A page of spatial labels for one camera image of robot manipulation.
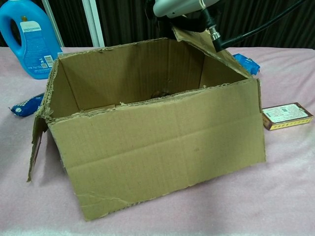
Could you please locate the blue detergent pump bottle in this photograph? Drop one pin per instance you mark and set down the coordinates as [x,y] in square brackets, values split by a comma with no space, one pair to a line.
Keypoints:
[34,49]

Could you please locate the blue snack bag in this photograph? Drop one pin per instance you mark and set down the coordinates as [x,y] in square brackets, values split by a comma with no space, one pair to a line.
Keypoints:
[248,65]

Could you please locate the pink tablecloth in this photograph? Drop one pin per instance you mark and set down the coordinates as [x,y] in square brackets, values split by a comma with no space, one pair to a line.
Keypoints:
[270,184]

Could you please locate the dark blue snack packet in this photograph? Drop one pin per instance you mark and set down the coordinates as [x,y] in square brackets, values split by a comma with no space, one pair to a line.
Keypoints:
[24,108]

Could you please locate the brown flat medicine box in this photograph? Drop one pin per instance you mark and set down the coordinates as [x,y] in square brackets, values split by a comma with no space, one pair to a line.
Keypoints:
[288,115]

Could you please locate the black curtain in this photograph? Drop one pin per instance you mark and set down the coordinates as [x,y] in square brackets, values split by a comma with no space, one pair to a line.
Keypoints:
[123,19]

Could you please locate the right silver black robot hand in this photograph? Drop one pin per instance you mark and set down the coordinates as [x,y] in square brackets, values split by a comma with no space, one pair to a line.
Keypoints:
[177,7]

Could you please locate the large brown cardboard box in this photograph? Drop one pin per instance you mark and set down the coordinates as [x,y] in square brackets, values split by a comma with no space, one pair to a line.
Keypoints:
[160,152]

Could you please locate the wide white frame post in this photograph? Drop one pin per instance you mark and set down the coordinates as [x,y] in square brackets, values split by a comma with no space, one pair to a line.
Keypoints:
[94,17]

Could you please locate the thin white frame post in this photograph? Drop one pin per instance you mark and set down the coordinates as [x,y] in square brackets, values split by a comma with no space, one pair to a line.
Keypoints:
[53,22]

